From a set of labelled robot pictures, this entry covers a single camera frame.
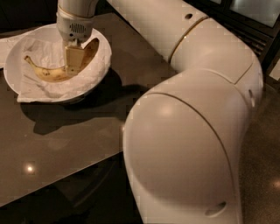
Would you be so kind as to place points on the yellow banana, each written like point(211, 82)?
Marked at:
point(59, 74)

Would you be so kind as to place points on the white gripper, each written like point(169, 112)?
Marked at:
point(73, 28)

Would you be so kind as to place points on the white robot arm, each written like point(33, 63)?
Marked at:
point(182, 138)

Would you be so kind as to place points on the dark vent grille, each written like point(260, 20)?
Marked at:
point(263, 45)

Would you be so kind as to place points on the white bowl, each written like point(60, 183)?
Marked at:
point(12, 68)

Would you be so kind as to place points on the dark glass door cabinet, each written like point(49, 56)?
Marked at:
point(261, 15)

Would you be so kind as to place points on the white paper under bowl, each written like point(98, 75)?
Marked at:
point(7, 42)

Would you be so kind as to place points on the white paper towel in bowl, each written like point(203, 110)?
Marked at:
point(49, 54)

